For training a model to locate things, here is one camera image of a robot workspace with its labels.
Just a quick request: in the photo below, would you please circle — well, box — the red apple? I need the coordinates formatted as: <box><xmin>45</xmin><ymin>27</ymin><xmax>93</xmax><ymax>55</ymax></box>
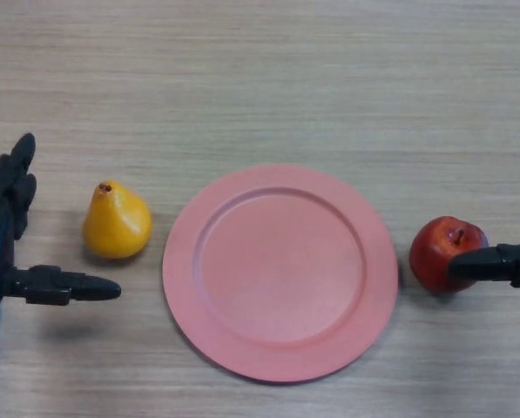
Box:
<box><xmin>409</xmin><ymin>216</ymin><xmax>490</xmax><ymax>296</ymax></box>

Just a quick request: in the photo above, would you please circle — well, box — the yellow pear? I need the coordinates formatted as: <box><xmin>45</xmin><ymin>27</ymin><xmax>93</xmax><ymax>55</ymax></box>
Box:
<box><xmin>82</xmin><ymin>180</ymin><xmax>153</xmax><ymax>260</ymax></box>

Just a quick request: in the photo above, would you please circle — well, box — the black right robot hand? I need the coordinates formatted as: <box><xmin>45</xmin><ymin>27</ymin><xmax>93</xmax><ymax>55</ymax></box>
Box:
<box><xmin>448</xmin><ymin>116</ymin><xmax>520</xmax><ymax>289</ymax></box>

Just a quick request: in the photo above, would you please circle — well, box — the pink round plate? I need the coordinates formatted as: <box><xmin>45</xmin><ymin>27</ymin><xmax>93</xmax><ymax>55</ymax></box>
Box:
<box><xmin>162</xmin><ymin>164</ymin><xmax>400</xmax><ymax>385</ymax></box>

